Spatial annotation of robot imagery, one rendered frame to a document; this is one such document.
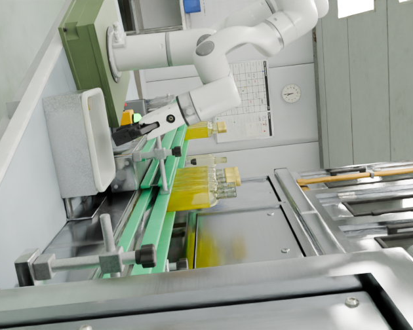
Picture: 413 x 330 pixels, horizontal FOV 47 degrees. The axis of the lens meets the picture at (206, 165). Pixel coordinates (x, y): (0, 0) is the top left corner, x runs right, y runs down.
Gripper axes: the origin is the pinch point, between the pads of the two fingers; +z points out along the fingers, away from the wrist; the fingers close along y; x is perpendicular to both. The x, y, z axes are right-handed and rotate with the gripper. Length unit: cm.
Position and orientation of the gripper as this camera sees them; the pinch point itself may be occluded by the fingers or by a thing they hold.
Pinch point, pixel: (123, 135)
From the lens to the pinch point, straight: 112.4
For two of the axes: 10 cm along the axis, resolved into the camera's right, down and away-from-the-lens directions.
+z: -9.3, 3.6, 1.0
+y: 0.0, -2.7, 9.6
